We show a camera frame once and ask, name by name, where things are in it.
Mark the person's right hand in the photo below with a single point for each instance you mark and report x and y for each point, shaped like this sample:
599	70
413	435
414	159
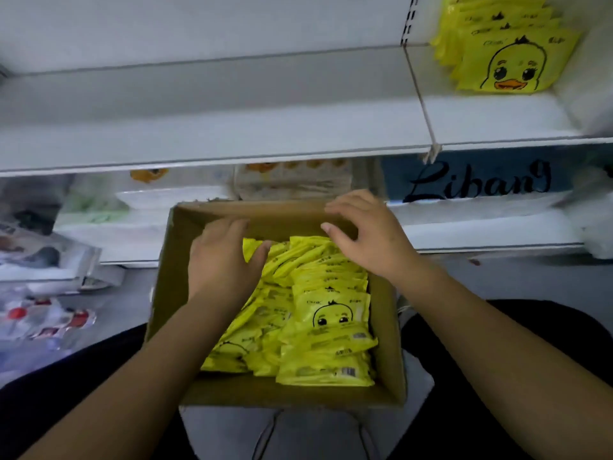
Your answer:
378	239

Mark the person's left hand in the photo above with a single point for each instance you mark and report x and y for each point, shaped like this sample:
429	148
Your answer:
220	268

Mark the brown cardboard box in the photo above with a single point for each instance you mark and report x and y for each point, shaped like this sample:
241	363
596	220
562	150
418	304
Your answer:
168	311

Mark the yellow duck packets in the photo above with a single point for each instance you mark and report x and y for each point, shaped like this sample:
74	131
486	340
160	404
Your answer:
316	321
512	62

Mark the white metal shelf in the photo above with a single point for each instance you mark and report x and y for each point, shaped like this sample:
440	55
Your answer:
211	100

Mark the person's right forearm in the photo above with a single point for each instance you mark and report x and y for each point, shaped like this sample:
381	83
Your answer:
498	369

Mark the person's left forearm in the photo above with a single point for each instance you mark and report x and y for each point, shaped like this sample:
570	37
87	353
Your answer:
124	397

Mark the person's black trousers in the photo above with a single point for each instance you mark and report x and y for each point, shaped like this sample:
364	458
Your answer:
57	407

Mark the green white tissue pack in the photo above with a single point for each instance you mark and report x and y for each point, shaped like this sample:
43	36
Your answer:
91	201

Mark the MIQI boxes with fruit print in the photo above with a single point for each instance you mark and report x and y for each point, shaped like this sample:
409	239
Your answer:
38	252

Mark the pack of red-capped bottles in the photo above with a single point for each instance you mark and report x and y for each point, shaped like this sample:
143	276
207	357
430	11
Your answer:
43	319

